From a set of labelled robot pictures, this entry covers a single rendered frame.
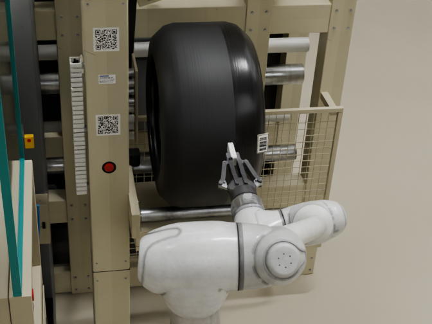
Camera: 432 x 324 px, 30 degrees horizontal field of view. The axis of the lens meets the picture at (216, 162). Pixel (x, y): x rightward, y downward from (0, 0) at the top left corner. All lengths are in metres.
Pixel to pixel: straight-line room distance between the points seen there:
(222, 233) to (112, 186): 1.18
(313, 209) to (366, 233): 2.13
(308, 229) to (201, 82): 0.66
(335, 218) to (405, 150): 2.84
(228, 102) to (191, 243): 0.93
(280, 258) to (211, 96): 0.97
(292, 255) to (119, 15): 1.11
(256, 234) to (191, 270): 0.14
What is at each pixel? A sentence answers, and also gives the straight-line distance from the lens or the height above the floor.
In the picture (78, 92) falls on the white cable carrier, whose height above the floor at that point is 1.33.
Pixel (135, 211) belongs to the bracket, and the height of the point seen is 0.95.
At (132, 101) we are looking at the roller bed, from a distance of 2.95.
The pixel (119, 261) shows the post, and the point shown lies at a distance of 2.86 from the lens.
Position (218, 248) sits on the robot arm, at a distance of 1.50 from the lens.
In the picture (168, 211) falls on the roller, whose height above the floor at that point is 0.92.
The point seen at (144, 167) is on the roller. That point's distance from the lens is 2.88.
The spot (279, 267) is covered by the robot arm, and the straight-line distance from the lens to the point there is 1.48.
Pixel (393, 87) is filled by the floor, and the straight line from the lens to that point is 5.60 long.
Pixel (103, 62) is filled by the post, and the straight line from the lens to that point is 2.42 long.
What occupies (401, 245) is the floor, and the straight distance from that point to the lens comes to 4.16.
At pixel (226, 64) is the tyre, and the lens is 2.40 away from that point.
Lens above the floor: 2.53
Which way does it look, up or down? 34 degrees down
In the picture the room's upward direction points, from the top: 4 degrees clockwise
